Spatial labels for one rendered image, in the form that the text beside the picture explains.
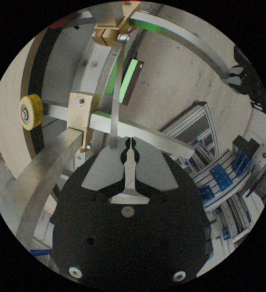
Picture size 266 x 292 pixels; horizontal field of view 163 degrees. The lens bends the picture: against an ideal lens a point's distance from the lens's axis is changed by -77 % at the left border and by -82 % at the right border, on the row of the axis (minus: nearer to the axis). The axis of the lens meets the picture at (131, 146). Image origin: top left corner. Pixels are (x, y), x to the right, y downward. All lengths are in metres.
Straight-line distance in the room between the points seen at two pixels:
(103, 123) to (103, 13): 0.20
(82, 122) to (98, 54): 0.35
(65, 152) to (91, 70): 0.37
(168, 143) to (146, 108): 0.86
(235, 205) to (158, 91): 1.18
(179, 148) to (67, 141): 0.23
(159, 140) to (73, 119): 0.18
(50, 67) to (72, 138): 0.28
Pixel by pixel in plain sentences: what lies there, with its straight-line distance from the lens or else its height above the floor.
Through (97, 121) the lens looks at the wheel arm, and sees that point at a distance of 0.19.
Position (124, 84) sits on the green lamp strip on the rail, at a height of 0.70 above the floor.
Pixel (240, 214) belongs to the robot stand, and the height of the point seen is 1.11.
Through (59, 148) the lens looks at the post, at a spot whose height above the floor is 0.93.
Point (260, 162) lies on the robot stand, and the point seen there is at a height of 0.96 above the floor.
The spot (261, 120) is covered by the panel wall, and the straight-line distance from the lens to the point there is 2.87.
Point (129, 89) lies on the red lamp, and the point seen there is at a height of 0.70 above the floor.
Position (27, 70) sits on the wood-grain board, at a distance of 0.30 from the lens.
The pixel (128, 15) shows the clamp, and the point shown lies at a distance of 0.23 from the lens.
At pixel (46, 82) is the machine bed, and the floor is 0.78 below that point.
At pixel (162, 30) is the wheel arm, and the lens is 0.24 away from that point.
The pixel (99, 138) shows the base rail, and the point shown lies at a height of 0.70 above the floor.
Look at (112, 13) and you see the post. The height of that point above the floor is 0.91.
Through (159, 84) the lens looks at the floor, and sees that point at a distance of 1.07.
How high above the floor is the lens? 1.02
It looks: 58 degrees down
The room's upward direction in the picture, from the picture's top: 179 degrees counter-clockwise
